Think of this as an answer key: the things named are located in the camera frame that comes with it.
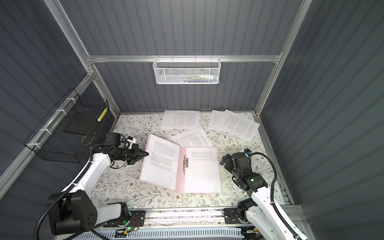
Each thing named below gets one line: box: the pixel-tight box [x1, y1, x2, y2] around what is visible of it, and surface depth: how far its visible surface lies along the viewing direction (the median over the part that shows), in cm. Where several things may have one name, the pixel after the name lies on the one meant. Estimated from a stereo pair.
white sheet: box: [167, 128, 214, 147], surface depth 107 cm
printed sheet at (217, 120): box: [208, 109, 225, 131], surface depth 118 cm
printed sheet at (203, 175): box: [184, 146, 222, 194], surface depth 94 cm
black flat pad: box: [63, 109, 101, 136], surface depth 78 cm
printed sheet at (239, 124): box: [215, 109, 261, 142], surface depth 115 cm
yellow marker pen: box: [97, 107, 108, 122], surface depth 83 cm
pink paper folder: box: [139, 134, 222, 194], surface depth 90 cm
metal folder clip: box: [183, 154, 189, 175], surface depth 93 cm
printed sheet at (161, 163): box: [141, 134, 181, 191], surface depth 86 cm
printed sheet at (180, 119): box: [161, 110, 202, 130], surface depth 118 cm
